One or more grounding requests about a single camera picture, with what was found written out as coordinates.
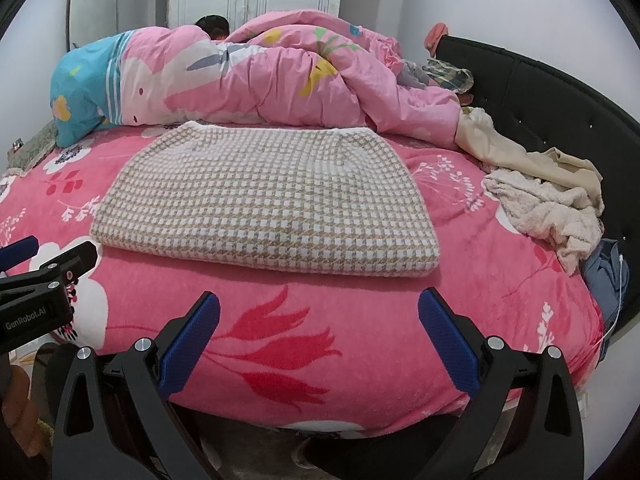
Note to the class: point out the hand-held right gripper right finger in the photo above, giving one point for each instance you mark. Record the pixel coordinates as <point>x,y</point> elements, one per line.
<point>447,335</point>

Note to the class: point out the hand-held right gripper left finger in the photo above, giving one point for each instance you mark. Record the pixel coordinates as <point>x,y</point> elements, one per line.
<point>192,335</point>

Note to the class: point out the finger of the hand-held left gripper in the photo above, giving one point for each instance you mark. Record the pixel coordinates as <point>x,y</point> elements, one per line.
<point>20,252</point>
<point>75,257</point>

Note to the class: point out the tan white houndstooth sweater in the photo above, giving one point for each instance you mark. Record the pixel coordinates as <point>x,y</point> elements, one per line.
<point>265,200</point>

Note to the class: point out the person's left hand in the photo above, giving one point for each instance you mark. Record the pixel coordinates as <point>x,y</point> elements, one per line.
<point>25,410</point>

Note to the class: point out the pink floral bed sheet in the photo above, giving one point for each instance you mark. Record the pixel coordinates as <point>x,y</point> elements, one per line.
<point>350,340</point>

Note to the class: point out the green textured mat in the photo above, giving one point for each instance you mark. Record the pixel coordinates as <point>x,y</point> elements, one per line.
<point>35,147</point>

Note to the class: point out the cream fluffy cloth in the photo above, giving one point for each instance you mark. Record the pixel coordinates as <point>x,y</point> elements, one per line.
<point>545,215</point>

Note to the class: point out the blue garment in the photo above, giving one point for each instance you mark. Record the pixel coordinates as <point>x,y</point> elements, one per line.
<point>602,270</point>

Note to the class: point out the beige garment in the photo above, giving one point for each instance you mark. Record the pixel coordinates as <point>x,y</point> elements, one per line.
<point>500,150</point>

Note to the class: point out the pink floral quilt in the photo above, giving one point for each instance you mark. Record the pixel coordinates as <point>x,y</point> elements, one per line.
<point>260,80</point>

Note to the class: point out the plaid cloth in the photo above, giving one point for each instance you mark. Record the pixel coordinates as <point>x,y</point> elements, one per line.
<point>450,75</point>

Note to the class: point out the black padded headboard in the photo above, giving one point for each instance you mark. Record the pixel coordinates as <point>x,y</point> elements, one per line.
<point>550,95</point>

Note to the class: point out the grey cloth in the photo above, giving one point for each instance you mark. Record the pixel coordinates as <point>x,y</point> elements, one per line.
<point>412,74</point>

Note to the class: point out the orange cloth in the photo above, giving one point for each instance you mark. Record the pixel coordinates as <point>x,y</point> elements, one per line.
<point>435,35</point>

